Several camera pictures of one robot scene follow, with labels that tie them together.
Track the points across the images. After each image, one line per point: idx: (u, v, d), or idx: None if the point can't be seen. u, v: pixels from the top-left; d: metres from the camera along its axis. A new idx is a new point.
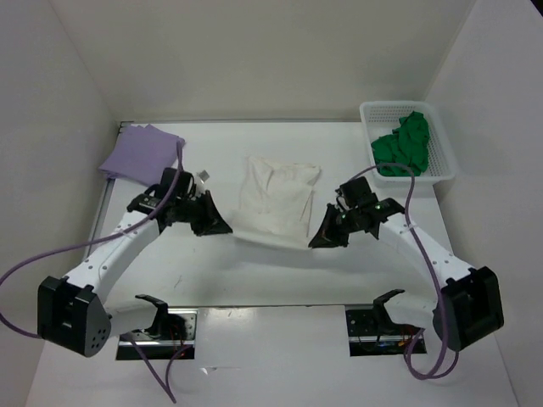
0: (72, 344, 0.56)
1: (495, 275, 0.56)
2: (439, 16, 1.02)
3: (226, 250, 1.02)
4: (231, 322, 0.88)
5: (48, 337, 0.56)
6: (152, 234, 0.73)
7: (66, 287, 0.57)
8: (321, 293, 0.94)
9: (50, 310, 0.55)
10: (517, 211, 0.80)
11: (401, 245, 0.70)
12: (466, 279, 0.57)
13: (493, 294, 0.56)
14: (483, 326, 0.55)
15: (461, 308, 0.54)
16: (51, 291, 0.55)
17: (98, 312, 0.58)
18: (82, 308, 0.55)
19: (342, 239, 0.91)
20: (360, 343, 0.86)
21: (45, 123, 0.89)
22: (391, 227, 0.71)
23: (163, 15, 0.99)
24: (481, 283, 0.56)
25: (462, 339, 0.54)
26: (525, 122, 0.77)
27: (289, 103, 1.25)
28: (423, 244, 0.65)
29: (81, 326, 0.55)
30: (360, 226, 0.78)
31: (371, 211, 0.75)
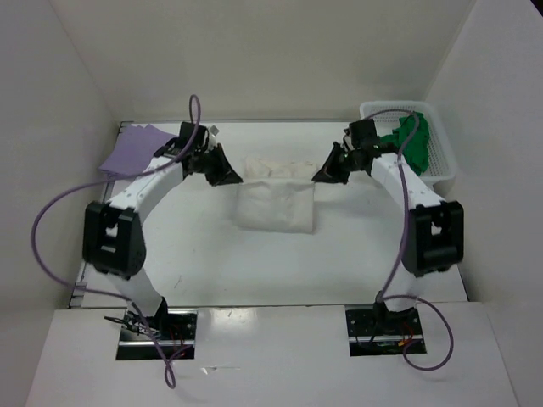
0: (114, 262, 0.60)
1: (461, 208, 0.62)
2: (439, 16, 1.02)
3: (226, 250, 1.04)
4: (231, 323, 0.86)
5: (94, 256, 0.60)
6: (176, 180, 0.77)
7: (109, 210, 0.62)
8: (318, 294, 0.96)
9: (97, 227, 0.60)
10: (517, 210, 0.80)
11: (388, 181, 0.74)
12: (434, 209, 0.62)
13: (456, 225, 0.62)
14: (439, 253, 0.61)
15: (423, 228, 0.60)
16: (97, 210, 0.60)
17: (141, 236, 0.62)
18: (127, 224, 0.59)
19: (343, 175, 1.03)
20: (360, 343, 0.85)
21: (45, 123, 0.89)
22: (382, 163, 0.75)
23: (163, 15, 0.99)
24: (447, 214, 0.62)
25: (418, 258, 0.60)
26: (525, 121, 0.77)
27: (289, 103, 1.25)
28: (405, 177, 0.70)
29: (125, 242, 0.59)
30: (358, 164, 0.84)
31: (368, 149, 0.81)
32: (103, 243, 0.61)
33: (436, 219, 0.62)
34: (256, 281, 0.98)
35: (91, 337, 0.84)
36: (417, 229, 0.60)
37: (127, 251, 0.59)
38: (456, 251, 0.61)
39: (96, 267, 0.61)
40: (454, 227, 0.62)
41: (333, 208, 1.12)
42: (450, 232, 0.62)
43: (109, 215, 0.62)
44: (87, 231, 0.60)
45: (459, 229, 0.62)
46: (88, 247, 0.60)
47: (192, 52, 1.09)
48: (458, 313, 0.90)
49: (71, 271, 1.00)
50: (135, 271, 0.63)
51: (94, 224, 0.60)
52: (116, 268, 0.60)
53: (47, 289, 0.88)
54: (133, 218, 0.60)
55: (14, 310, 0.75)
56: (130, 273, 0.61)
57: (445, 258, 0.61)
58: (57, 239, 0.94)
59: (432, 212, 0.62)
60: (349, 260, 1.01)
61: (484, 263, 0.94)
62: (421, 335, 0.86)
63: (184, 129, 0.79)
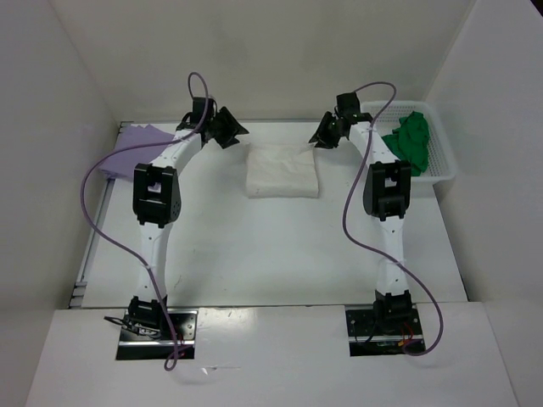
0: (159, 210, 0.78)
1: (409, 164, 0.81)
2: (439, 17, 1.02)
3: (226, 249, 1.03)
4: (231, 323, 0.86)
5: (141, 206, 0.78)
6: (197, 147, 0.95)
7: (151, 170, 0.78)
8: (318, 293, 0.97)
9: (142, 183, 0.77)
10: (517, 210, 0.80)
11: (361, 143, 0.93)
12: (390, 165, 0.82)
13: (405, 179, 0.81)
14: (391, 199, 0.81)
15: (380, 181, 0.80)
16: (144, 171, 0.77)
17: (176, 190, 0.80)
18: (168, 180, 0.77)
19: (333, 142, 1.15)
20: (360, 343, 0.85)
21: (46, 123, 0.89)
22: (356, 130, 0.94)
23: (163, 16, 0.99)
24: (399, 170, 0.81)
25: (375, 202, 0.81)
26: (524, 122, 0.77)
27: (289, 103, 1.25)
28: (374, 141, 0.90)
29: (166, 193, 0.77)
30: (340, 131, 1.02)
31: (349, 117, 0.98)
32: (147, 197, 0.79)
33: (391, 174, 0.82)
34: (256, 281, 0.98)
35: (91, 337, 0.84)
36: (375, 181, 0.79)
37: (168, 200, 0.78)
38: (405, 197, 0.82)
39: (145, 217, 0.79)
40: (404, 180, 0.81)
41: (332, 208, 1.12)
42: (400, 184, 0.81)
43: (151, 175, 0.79)
44: (135, 187, 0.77)
45: (407, 181, 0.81)
46: (137, 197, 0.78)
47: (192, 52, 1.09)
48: (459, 313, 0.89)
49: (71, 271, 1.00)
50: (173, 219, 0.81)
51: (140, 180, 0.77)
52: (160, 215, 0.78)
53: (47, 289, 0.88)
54: (174, 174, 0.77)
55: (15, 310, 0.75)
56: (170, 218, 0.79)
57: (396, 203, 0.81)
58: (58, 238, 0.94)
59: (387, 169, 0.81)
60: (348, 260, 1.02)
61: (484, 263, 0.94)
62: (421, 335, 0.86)
63: (195, 103, 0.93)
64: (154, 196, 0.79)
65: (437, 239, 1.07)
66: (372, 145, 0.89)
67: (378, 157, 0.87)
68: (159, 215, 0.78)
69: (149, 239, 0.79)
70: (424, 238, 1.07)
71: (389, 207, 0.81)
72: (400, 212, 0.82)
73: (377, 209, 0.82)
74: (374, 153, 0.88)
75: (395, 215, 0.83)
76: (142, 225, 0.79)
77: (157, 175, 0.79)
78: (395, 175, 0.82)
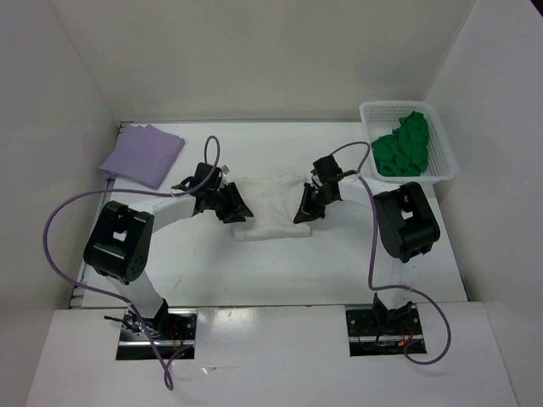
0: (114, 263, 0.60)
1: (419, 186, 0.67)
2: (439, 16, 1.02)
3: (225, 250, 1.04)
4: (231, 323, 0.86)
5: (92, 254, 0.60)
6: (187, 212, 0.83)
7: (125, 211, 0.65)
8: (318, 294, 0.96)
9: (106, 226, 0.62)
10: (517, 211, 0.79)
11: (355, 194, 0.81)
12: (398, 192, 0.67)
13: (422, 204, 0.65)
14: (418, 231, 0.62)
15: (394, 212, 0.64)
16: (114, 210, 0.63)
17: (145, 241, 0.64)
18: (138, 225, 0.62)
19: (321, 211, 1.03)
20: (361, 343, 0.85)
21: (44, 123, 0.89)
22: (344, 182, 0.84)
23: (163, 16, 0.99)
24: (410, 196, 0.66)
25: (399, 239, 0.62)
26: (525, 123, 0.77)
27: (288, 103, 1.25)
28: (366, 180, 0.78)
29: (131, 243, 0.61)
30: (328, 195, 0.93)
31: (335, 181, 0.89)
32: (104, 243, 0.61)
33: (403, 203, 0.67)
34: (255, 282, 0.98)
35: (92, 337, 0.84)
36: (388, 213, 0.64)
37: (127, 253, 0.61)
38: (435, 227, 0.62)
39: (97, 268, 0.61)
40: (422, 205, 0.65)
41: (331, 208, 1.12)
42: (420, 210, 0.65)
43: (123, 219, 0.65)
44: (95, 229, 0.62)
45: (426, 206, 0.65)
46: (92, 242, 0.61)
47: (192, 52, 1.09)
48: (459, 312, 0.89)
49: (71, 271, 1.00)
50: (131, 277, 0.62)
51: (105, 222, 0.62)
52: (114, 272, 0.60)
53: (47, 289, 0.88)
54: (147, 220, 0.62)
55: (14, 310, 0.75)
56: (126, 276, 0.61)
57: (425, 236, 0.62)
58: (58, 239, 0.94)
59: (395, 196, 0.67)
60: (347, 261, 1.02)
61: (484, 263, 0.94)
62: (421, 335, 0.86)
63: (198, 170, 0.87)
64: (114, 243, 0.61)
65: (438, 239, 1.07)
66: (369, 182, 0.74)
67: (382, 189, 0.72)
68: (114, 270, 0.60)
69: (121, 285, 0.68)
70: None
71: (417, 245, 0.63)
72: (427, 248, 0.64)
73: (402, 250, 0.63)
74: (373, 188, 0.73)
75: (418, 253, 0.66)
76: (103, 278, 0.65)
77: (128, 220, 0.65)
78: (408, 203, 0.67)
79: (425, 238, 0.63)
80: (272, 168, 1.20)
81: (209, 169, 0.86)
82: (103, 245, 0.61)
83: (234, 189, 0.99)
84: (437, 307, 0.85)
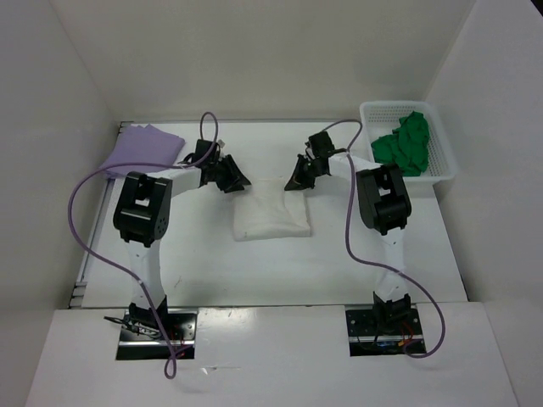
0: (142, 224, 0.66)
1: (398, 167, 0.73)
2: (439, 16, 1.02)
3: (225, 250, 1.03)
4: (231, 323, 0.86)
5: (121, 219, 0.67)
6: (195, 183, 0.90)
7: (145, 180, 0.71)
8: (318, 294, 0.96)
9: (131, 192, 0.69)
10: (517, 210, 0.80)
11: (343, 170, 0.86)
12: (377, 172, 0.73)
13: (399, 183, 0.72)
14: (392, 207, 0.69)
15: (371, 186, 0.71)
16: (136, 178, 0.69)
17: (166, 205, 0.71)
18: (160, 189, 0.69)
19: (310, 181, 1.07)
20: (361, 343, 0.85)
21: (44, 123, 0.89)
22: (333, 158, 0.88)
23: (163, 16, 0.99)
24: (389, 175, 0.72)
25: (373, 211, 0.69)
26: (524, 122, 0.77)
27: (288, 103, 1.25)
28: (355, 158, 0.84)
29: (154, 206, 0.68)
30: (319, 171, 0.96)
31: (326, 157, 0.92)
32: (131, 209, 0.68)
33: (382, 181, 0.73)
34: (255, 282, 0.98)
35: (92, 337, 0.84)
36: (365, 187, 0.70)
37: (153, 214, 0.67)
38: (406, 203, 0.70)
39: (125, 231, 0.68)
40: (399, 184, 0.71)
41: (331, 208, 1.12)
42: (395, 188, 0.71)
43: (143, 186, 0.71)
44: (120, 197, 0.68)
45: (401, 185, 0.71)
46: (119, 209, 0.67)
47: (192, 52, 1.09)
48: (459, 312, 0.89)
49: (71, 271, 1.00)
50: (157, 236, 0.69)
51: (129, 189, 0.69)
52: (143, 231, 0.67)
53: (47, 289, 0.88)
54: (168, 184, 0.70)
55: (14, 310, 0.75)
56: (154, 236, 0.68)
57: (398, 211, 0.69)
58: (58, 238, 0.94)
59: (376, 175, 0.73)
60: (347, 260, 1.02)
61: (484, 263, 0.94)
62: (421, 335, 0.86)
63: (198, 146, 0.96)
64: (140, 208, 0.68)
65: (438, 239, 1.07)
66: (354, 160, 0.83)
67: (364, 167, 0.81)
68: (143, 231, 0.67)
69: (137, 257, 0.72)
70: (424, 239, 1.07)
71: (391, 219, 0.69)
72: (402, 222, 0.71)
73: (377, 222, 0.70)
74: (357, 166, 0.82)
75: (395, 227, 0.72)
76: (127, 243, 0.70)
77: (149, 187, 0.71)
78: (387, 182, 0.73)
79: (398, 214, 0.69)
80: (272, 168, 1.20)
81: (209, 144, 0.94)
82: (131, 209, 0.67)
83: (231, 161, 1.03)
84: (437, 306, 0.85)
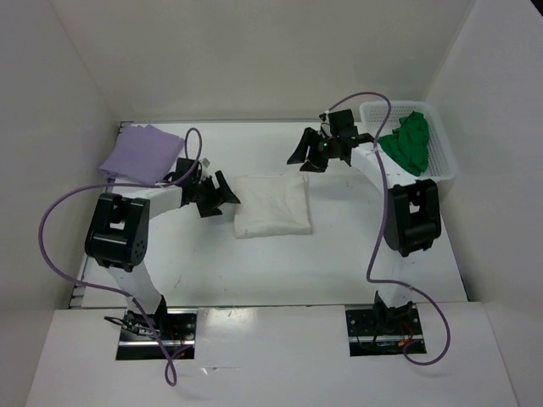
0: (116, 251, 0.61)
1: (434, 184, 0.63)
2: (439, 16, 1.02)
3: (224, 250, 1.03)
4: (230, 323, 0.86)
5: (93, 246, 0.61)
6: (176, 203, 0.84)
7: (120, 201, 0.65)
8: (318, 294, 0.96)
9: (104, 216, 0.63)
10: (517, 210, 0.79)
11: (367, 168, 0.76)
12: (411, 187, 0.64)
13: (433, 203, 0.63)
14: (422, 231, 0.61)
15: (405, 206, 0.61)
16: (109, 201, 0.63)
17: (143, 226, 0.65)
18: (136, 210, 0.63)
19: (322, 164, 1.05)
20: (360, 343, 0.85)
21: (44, 124, 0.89)
22: (359, 152, 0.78)
23: (163, 16, 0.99)
24: (423, 192, 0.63)
25: (402, 235, 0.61)
26: (524, 122, 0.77)
27: (288, 103, 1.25)
28: (383, 160, 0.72)
29: (130, 229, 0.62)
30: (337, 153, 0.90)
31: (346, 142, 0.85)
32: (104, 234, 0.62)
33: (413, 197, 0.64)
34: (255, 282, 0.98)
35: (92, 337, 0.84)
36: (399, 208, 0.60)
37: (128, 238, 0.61)
38: (436, 227, 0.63)
39: (99, 259, 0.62)
40: (432, 204, 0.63)
41: (331, 208, 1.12)
42: (427, 209, 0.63)
43: (119, 209, 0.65)
44: (93, 222, 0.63)
45: (433, 205, 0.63)
46: (90, 236, 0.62)
47: (192, 52, 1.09)
48: (459, 313, 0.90)
49: (71, 271, 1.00)
50: (135, 262, 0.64)
51: (103, 212, 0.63)
52: (118, 259, 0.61)
53: (47, 289, 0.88)
54: (144, 204, 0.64)
55: (14, 310, 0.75)
56: (131, 262, 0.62)
57: (428, 235, 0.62)
58: (58, 239, 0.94)
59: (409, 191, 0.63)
60: (347, 261, 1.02)
61: (484, 263, 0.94)
62: (421, 335, 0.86)
63: (180, 164, 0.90)
64: (114, 232, 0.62)
65: (438, 239, 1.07)
66: (384, 167, 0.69)
67: (396, 180, 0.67)
68: (117, 259, 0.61)
69: (122, 279, 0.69)
70: None
71: (418, 242, 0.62)
72: (427, 245, 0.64)
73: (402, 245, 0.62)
74: (387, 175, 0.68)
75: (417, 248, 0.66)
76: (106, 270, 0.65)
77: (125, 209, 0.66)
78: (418, 198, 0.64)
79: (426, 236, 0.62)
80: (272, 169, 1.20)
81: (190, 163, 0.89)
82: (104, 235, 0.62)
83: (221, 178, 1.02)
84: (438, 306, 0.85)
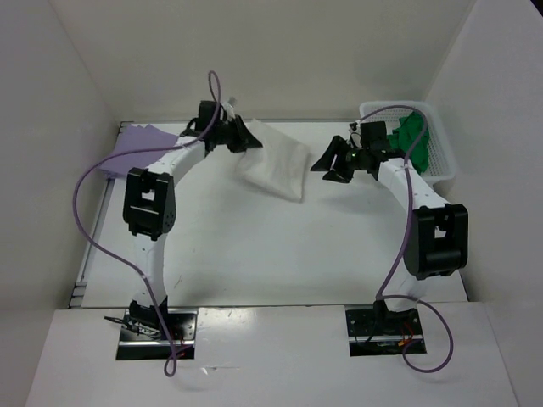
0: (149, 220, 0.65)
1: (467, 210, 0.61)
2: (439, 16, 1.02)
3: (224, 250, 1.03)
4: (231, 323, 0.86)
5: (130, 214, 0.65)
6: (199, 155, 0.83)
7: (147, 175, 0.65)
8: (317, 294, 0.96)
9: (135, 191, 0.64)
10: (517, 210, 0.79)
11: (394, 184, 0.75)
12: (439, 211, 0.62)
13: (459, 230, 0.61)
14: (444, 259, 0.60)
15: (430, 230, 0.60)
16: (137, 177, 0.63)
17: (173, 197, 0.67)
18: (163, 187, 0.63)
19: (347, 174, 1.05)
20: (360, 343, 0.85)
21: (45, 123, 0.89)
22: (388, 167, 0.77)
23: (163, 16, 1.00)
24: (451, 218, 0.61)
25: (423, 260, 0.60)
26: (524, 122, 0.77)
27: (288, 103, 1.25)
28: (412, 180, 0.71)
29: (159, 203, 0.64)
30: (367, 166, 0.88)
31: (377, 155, 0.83)
32: (139, 203, 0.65)
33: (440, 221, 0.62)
34: (255, 281, 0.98)
35: (92, 337, 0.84)
36: (423, 232, 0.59)
37: (158, 210, 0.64)
38: (461, 257, 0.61)
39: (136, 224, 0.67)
40: (459, 231, 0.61)
41: (331, 208, 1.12)
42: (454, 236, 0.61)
43: (147, 181, 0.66)
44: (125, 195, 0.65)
45: (462, 234, 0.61)
46: (126, 205, 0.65)
47: (192, 52, 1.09)
48: (458, 313, 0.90)
49: (71, 271, 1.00)
50: (166, 229, 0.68)
51: (131, 186, 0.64)
52: (152, 225, 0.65)
53: (47, 289, 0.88)
54: (170, 181, 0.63)
55: (14, 309, 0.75)
56: (163, 230, 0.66)
57: (450, 263, 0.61)
58: (58, 239, 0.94)
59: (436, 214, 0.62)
60: (347, 261, 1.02)
61: (484, 263, 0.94)
62: (421, 335, 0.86)
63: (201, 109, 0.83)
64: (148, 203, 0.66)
65: None
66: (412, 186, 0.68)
67: (422, 200, 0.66)
68: (151, 225, 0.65)
69: (143, 251, 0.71)
70: None
71: (438, 269, 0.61)
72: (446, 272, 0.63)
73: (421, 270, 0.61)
74: (415, 194, 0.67)
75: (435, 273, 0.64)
76: (136, 236, 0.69)
77: (153, 181, 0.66)
78: (445, 223, 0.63)
79: (449, 265, 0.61)
80: None
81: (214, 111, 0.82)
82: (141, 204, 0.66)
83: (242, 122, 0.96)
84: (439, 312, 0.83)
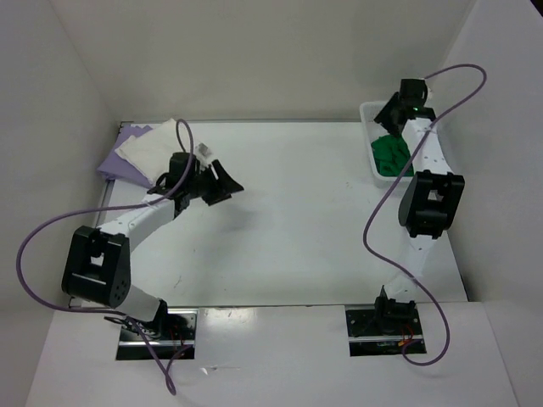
0: (95, 291, 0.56)
1: (462, 181, 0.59)
2: (439, 16, 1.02)
3: (224, 250, 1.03)
4: (230, 323, 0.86)
5: (70, 281, 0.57)
6: (168, 214, 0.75)
7: (97, 236, 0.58)
8: (318, 294, 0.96)
9: (81, 252, 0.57)
10: (517, 209, 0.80)
11: (411, 142, 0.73)
12: (439, 177, 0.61)
13: (453, 198, 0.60)
14: (430, 219, 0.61)
15: (421, 191, 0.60)
16: (86, 236, 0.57)
17: (125, 264, 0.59)
18: (114, 252, 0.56)
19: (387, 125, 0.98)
20: (360, 343, 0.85)
21: (45, 123, 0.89)
22: (411, 123, 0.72)
23: (163, 15, 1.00)
24: (448, 186, 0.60)
25: (411, 214, 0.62)
26: (524, 122, 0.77)
27: (288, 103, 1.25)
28: (429, 142, 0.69)
29: (108, 270, 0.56)
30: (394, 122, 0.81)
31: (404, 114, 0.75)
32: (83, 271, 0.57)
33: (437, 186, 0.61)
34: (255, 282, 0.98)
35: (92, 337, 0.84)
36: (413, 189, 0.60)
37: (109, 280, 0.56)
38: (448, 221, 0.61)
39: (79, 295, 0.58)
40: (452, 197, 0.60)
41: (330, 208, 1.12)
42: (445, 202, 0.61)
43: (97, 242, 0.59)
44: (69, 259, 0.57)
45: (455, 202, 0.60)
46: (68, 271, 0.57)
47: (193, 52, 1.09)
48: (458, 312, 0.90)
49: None
50: (113, 303, 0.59)
51: (77, 251, 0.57)
52: (98, 299, 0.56)
53: (47, 289, 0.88)
54: (123, 243, 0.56)
55: (13, 310, 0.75)
56: (109, 303, 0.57)
57: (436, 225, 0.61)
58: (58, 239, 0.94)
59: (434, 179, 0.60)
60: (347, 262, 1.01)
61: (483, 262, 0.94)
62: (421, 335, 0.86)
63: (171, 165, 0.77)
64: (93, 270, 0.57)
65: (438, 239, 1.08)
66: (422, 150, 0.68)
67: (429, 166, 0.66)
68: (98, 298, 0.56)
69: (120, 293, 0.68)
70: None
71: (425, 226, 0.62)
72: (435, 233, 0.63)
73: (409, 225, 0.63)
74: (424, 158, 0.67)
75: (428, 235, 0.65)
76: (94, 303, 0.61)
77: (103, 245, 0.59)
78: (444, 190, 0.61)
79: (435, 225, 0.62)
80: (271, 169, 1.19)
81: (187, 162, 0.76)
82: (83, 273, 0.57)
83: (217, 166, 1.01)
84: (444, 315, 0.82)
